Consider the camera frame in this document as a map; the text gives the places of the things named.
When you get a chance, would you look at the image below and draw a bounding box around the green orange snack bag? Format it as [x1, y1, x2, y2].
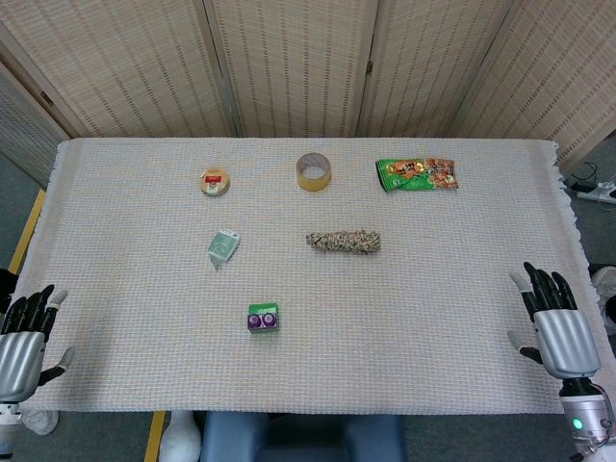
[374, 156, 461, 193]

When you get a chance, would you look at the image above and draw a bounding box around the white shoe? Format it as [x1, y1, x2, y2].
[21, 409, 62, 435]
[590, 266, 616, 309]

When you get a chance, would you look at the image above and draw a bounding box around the brown packing tape roll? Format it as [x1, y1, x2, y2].
[295, 152, 332, 193]

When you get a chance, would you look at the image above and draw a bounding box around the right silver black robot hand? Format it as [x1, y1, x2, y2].
[505, 262, 603, 383]

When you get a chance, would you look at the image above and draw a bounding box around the white woven tablecloth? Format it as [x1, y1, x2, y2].
[13, 137, 596, 418]

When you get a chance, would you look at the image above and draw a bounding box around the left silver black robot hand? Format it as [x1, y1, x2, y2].
[0, 283, 77, 403]

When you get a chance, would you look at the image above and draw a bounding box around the braided rope bundle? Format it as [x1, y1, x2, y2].
[305, 229, 383, 255]

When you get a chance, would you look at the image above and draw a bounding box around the yellow floor tape strip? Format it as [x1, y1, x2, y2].
[143, 411, 167, 462]
[8, 190, 47, 274]

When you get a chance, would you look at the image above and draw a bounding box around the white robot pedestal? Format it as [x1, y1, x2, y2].
[160, 411, 203, 462]

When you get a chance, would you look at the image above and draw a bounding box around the small tape roll red label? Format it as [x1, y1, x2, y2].
[199, 167, 232, 197]

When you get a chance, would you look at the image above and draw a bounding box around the white power strip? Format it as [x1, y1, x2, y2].
[575, 180, 616, 206]

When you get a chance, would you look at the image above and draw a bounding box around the bamboo folding screen panel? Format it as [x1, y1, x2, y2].
[0, 62, 66, 189]
[449, 0, 616, 177]
[355, 0, 524, 140]
[0, 0, 240, 141]
[204, 0, 386, 140]

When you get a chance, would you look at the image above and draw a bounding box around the small green white carton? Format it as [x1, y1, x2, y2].
[207, 228, 242, 270]

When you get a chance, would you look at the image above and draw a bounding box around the black power adapter cable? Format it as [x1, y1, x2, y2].
[565, 162, 601, 192]

